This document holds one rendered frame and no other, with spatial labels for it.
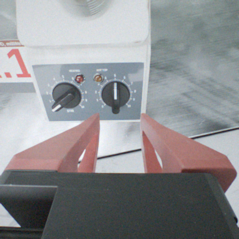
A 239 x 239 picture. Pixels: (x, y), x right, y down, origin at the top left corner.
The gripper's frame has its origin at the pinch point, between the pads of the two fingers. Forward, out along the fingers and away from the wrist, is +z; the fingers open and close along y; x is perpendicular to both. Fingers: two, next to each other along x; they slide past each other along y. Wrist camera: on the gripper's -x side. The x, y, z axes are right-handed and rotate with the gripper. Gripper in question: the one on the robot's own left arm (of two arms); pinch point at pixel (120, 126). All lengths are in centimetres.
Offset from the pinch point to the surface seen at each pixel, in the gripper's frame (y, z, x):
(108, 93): 1.3, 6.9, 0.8
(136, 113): -2.0, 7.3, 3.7
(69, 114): 6.2, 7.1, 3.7
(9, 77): 15.4, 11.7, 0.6
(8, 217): 17.8, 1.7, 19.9
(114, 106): 0.6, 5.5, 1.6
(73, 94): 4.8, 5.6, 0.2
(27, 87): 13.1, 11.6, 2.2
